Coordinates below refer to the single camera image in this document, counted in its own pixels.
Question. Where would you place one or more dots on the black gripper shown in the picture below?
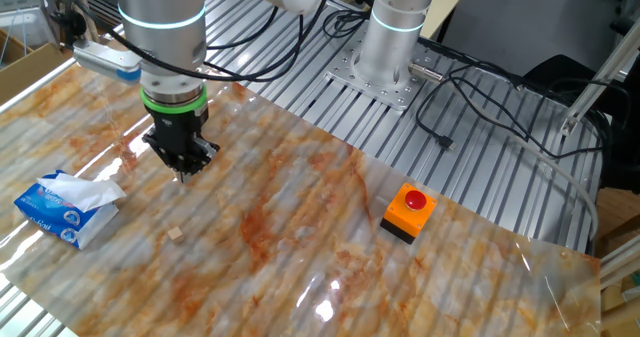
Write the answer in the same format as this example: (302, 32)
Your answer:
(177, 129)

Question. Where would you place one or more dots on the small wooden block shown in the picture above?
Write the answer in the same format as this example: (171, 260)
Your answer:
(175, 233)

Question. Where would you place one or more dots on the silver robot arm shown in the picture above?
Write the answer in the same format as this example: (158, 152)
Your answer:
(160, 42)

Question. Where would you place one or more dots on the marble pattern plastic mat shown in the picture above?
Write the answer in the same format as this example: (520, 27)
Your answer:
(300, 227)

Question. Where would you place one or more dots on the blue tissue pack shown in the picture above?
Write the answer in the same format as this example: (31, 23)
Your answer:
(55, 212)

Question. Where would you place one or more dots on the cardboard box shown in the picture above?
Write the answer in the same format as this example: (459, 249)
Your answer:
(30, 72)

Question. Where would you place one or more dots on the orange emergency stop button box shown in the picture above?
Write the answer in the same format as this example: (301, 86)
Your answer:
(407, 212)

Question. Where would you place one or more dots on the black chair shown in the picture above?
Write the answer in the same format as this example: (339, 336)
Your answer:
(622, 142)

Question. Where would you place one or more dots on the aluminium profile bar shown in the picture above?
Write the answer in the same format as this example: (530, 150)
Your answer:
(622, 259)

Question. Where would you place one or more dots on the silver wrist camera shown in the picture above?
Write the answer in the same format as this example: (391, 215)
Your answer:
(102, 59)

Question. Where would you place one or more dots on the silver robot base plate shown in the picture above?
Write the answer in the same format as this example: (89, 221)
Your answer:
(400, 97)

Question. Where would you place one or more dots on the aluminium frame post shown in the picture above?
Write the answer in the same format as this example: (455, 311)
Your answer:
(595, 84)

